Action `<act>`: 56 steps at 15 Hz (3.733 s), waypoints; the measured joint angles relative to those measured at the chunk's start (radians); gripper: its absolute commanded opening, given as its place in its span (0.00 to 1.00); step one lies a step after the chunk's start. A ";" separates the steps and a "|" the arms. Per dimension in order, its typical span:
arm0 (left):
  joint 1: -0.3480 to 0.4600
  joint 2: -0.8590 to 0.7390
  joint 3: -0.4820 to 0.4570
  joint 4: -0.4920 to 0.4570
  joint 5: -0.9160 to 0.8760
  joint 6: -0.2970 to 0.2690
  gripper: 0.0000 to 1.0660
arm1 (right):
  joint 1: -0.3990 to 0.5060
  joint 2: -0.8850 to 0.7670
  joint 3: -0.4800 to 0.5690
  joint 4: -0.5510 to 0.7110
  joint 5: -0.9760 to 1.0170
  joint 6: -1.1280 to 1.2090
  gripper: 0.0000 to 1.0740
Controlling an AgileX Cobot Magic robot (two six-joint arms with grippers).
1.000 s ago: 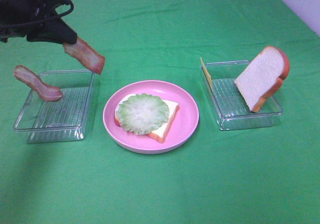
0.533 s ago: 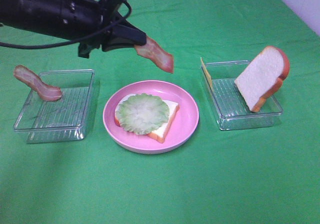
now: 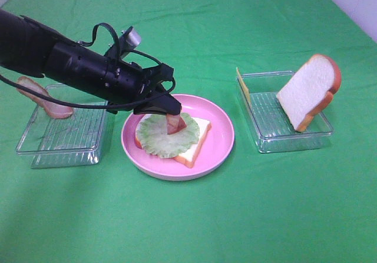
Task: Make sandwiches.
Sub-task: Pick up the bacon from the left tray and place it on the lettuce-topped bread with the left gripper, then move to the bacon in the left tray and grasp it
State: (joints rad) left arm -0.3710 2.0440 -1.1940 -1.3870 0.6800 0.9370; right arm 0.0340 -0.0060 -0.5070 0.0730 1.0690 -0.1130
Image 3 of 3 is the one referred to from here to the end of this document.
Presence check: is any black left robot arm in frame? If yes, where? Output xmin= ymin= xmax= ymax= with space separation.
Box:
xmin=1 ymin=10 xmax=181 ymax=115

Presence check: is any bread slice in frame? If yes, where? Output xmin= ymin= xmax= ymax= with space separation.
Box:
xmin=135 ymin=116 xmax=211 ymax=168
xmin=276 ymin=54 xmax=342 ymax=132

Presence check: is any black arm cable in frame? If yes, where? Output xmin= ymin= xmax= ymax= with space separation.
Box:
xmin=0 ymin=23 xmax=177 ymax=110

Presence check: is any right clear plastic tray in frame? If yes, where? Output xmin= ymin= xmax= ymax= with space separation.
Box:
xmin=237 ymin=71 xmax=333 ymax=153

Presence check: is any pink round plate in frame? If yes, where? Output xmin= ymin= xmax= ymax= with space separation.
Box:
xmin=121 ymin=94 xmax=234 ymax=181

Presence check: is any green lettuce leaf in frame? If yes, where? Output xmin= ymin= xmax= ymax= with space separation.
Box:
xmin=135 ymin=113 xmax=200 ymax=158

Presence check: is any bacon strip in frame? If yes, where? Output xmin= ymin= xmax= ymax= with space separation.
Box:
xmin=166 ymin=114 xmax=187 ymax=135
xmin=16 ymin=76 xmax=74 ymax=119

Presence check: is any clear plastic tray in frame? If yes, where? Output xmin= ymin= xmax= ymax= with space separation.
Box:
xmin=237 ymin=71 xmax=333 ymax=153
xmin=15 ymin=105 xmax=114 ymax=168

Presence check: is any left clear plastic tray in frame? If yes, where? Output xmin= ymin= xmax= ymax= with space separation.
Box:
xmin=15 ymin=105 xmax=114 ymax=168

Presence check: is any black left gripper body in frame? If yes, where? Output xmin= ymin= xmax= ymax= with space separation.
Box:
xmin=104 ymin=59 xmax=174 ymax=114

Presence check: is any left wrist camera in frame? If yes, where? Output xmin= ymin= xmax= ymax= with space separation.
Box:
xmin=104 ymin=26 xmax=141 ymax=60

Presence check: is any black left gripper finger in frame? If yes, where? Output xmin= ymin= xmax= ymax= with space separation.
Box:
xmin=133 ymin=105 xmax=167 ymax=115
xmin=137 ymin=86 xmax=181 ymax=115

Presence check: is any green tablecloth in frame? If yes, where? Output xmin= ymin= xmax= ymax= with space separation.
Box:
xmin=1 ymin=0 xmax=376 ymax=262

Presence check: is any yellow cheese slice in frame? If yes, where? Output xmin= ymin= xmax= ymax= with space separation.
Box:
xmin=236 ymin=67 xmax=251 ymax=106

